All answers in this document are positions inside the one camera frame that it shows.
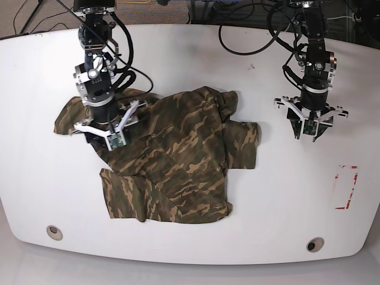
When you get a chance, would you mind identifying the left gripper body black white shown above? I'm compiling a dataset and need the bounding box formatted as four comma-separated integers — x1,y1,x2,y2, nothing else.
274,96,349,134

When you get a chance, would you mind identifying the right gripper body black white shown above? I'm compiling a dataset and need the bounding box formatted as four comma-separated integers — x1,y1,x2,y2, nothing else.
68,99,147,140

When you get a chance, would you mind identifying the camouflage t-shirt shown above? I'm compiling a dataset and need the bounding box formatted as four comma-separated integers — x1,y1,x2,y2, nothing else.
53,85,262,223

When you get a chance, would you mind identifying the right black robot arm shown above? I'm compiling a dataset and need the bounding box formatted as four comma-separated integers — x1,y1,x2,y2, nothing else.
66,1,145,151

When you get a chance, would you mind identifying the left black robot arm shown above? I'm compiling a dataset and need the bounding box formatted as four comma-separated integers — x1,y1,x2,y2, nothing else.
274,1,349,141

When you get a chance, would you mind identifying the red tape rectangle marking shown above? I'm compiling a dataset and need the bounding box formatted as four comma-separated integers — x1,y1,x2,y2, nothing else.
332,165,359,210

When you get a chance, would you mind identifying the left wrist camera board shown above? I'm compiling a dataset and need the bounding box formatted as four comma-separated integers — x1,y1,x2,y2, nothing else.
303,120,318,137

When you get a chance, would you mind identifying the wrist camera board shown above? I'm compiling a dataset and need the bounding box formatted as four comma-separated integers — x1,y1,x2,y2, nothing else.
303,120,318,137
106,131,126,151

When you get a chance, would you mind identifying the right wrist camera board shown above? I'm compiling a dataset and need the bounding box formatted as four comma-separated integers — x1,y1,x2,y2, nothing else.
106,131,126,151

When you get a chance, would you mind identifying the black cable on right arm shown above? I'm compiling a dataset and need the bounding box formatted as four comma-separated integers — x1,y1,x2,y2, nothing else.
109,11,154,96

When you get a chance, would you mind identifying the black cable loop on table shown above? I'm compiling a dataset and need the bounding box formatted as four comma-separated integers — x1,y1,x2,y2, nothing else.
218,0,300,56

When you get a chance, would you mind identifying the white cable on floor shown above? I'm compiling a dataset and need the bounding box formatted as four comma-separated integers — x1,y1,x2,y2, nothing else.
326,14,357,21

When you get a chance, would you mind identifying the left table cable grommet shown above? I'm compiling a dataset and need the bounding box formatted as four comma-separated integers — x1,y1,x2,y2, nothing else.
46,226,63,241

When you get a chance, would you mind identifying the table cable grommet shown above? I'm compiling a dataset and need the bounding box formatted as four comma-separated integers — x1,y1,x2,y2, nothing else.
306,237,324,253
46,226,63,241

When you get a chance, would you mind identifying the right table cable grommet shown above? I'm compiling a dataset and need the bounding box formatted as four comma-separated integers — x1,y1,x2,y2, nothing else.
306,237,324,253

